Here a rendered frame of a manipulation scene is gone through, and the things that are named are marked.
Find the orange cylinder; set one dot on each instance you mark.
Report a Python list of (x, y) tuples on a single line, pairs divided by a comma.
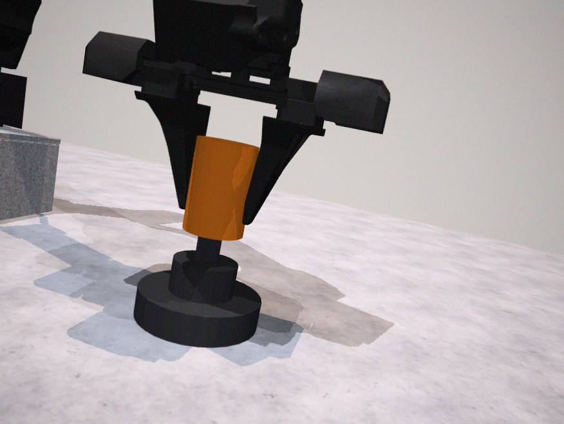
[(220, 179)]

